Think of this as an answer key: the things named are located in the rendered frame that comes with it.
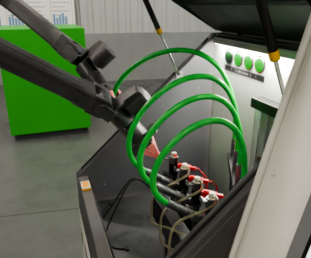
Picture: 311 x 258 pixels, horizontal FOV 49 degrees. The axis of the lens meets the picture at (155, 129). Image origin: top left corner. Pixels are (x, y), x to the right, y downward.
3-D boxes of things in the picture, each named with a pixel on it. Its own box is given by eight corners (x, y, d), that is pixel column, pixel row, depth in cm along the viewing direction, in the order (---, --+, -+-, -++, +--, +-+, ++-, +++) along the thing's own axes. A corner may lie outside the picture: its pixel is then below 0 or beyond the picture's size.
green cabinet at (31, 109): (82, 113, 512) (75, 24, 468) (91, 133, 436) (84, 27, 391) (15, 120, 483) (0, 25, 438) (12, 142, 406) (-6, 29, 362)
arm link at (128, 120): (106, 110, 96) (102, 118, 91) (124, 95, 94) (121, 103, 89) (123, 127, 98) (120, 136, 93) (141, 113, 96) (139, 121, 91)
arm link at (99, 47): (76, 57, 113) (61, 50, 105) (100, 33, 110) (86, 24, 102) (96, 83, 110) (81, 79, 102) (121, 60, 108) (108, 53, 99)
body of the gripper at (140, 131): (158, 133, 93) (140, 114, 91) (131, 157, 94) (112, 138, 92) (157, 126, 99) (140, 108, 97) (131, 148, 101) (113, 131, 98)
